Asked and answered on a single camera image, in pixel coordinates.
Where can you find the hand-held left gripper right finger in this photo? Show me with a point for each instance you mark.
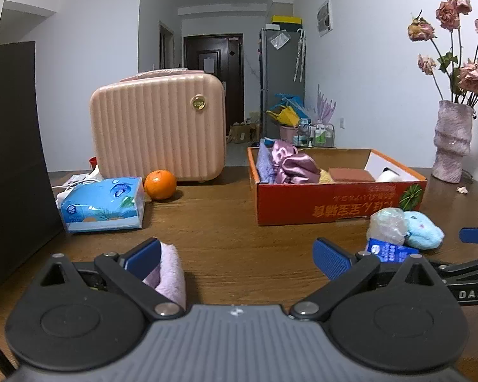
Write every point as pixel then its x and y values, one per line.
pixel 330 258

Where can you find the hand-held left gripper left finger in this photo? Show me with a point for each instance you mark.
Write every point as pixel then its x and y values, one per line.
pixel 145 256

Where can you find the lilac towel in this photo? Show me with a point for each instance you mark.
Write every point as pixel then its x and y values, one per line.
pixel 171 274

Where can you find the orange cardboard box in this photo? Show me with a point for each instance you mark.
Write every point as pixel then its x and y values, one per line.
pixel 342 207

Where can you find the light blue plush toy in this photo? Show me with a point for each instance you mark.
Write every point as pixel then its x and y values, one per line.
pixel 424 230

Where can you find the small blue tissue packet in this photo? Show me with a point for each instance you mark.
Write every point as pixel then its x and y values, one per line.
pixel 390 252

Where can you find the clear plastic bag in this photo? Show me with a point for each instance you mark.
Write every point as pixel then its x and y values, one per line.
pixel 279 41
pixel 386 225

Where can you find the yellow plush toy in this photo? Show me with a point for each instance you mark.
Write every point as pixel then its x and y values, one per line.
pixel 325 176

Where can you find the brown sponge block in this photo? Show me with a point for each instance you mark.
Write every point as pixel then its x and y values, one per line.
pixel 350 175

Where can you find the purple satin cloth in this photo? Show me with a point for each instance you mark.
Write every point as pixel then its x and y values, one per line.
pixel 294 165

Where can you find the white plush toy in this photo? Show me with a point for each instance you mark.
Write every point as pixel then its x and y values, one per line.
pixel 388 175

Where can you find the lavender knitted cloth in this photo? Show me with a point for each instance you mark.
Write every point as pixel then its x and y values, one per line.
pixel 265 165

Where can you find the blue tissue pack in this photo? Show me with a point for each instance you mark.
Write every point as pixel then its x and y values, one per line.
pixel 99 207

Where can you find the orange fruit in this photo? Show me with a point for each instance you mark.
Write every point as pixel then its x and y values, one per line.
pixel 160 185

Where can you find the fuzzy pink vase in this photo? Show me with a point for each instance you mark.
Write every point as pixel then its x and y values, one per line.
pixel 452 143

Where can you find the red bowl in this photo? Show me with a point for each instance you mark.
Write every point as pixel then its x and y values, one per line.
pixel 93 162

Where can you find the pink ribbed suitcase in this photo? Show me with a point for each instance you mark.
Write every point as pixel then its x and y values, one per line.
pixel 155 127

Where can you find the pink bucket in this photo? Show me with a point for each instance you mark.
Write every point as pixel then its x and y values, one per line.
pixel 287 134

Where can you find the yellow bag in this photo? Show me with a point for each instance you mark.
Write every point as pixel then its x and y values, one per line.
pixel 285 117

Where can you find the brown cardboard carton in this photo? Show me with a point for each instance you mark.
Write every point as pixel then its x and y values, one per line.
pixel 243 133

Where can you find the bunch of dried pink roses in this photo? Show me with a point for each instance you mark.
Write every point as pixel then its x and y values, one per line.
pixel 472 73

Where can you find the blue folding rack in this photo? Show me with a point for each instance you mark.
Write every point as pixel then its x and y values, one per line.
pixel 288 100

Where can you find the black paper bag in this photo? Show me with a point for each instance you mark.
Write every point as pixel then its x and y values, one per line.
pixel 12 159

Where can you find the pink flat pouch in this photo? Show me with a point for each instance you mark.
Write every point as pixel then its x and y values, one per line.
pixel 163 74

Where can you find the grey refrigerator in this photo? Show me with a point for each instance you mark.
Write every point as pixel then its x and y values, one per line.
pixel 281 71

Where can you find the white folded umbrella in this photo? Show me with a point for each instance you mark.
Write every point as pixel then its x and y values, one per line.
pixel 297 55
pixel 302 55

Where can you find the white paper on door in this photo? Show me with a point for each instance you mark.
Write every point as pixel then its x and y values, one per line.
pixel 209 61

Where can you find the dark brown entrance door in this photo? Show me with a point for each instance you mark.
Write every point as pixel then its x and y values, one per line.
pixel 191 55

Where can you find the dark side doorway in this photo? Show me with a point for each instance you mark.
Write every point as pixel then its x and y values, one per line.
pixel 166 47

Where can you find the clear plastic bag on refrigerator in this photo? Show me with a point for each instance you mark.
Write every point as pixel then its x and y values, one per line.
pixel 279 41

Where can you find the yellow flat box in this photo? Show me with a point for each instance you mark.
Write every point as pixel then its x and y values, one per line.
pixel 286 20

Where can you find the purple feather wall decoration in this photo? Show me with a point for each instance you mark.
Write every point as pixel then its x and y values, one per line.
pixel 326 107

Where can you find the white wall electrical panel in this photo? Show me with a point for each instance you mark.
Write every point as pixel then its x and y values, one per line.
pixel 324 18

